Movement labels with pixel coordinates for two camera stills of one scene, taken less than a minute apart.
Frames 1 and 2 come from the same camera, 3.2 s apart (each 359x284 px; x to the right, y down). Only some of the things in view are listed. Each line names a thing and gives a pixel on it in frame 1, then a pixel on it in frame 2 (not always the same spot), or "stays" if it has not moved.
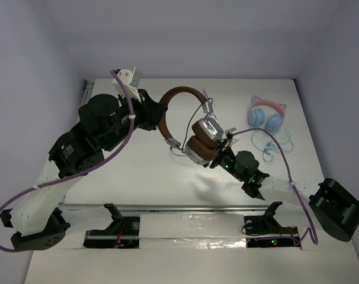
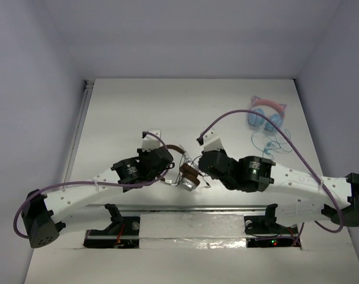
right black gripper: x=215 y=161 to x=222 y=151
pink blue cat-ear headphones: x=256 y=116 stays
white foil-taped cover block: x=191 y=231 stays
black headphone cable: x=228 y=144 to x=192 y=163
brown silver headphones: x=202 y=148 to x=190 y=174
